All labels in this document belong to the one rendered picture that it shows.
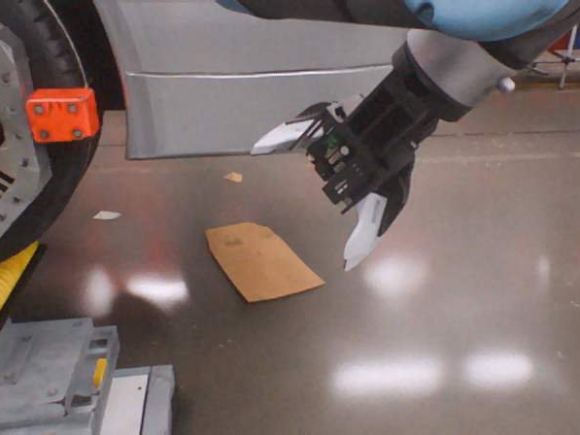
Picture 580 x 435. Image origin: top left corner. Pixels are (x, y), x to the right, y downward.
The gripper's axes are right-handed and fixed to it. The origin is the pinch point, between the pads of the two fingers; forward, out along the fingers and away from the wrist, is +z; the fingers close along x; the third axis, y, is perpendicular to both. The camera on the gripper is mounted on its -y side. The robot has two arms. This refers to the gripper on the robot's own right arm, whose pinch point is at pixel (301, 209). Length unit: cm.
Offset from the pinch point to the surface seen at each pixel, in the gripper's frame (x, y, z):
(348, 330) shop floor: 28, -86, 85
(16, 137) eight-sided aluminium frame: -40, -3, 38
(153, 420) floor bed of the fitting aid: 10, -21, 93
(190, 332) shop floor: -3, -58, 113
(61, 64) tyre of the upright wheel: -47, -13, 31
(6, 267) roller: -32, -4, 70
